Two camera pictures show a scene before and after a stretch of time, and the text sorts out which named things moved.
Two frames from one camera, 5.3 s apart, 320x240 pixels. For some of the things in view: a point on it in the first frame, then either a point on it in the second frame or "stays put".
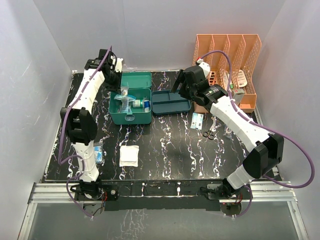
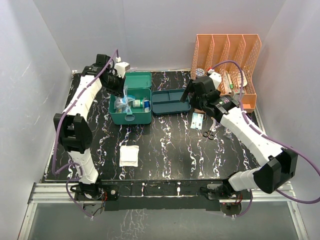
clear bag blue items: x=98 y=150 -> x=121 y=103
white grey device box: x=238 y=94 stays put
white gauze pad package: x=129 y=156 stays put
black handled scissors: x=206 y=134 stays put
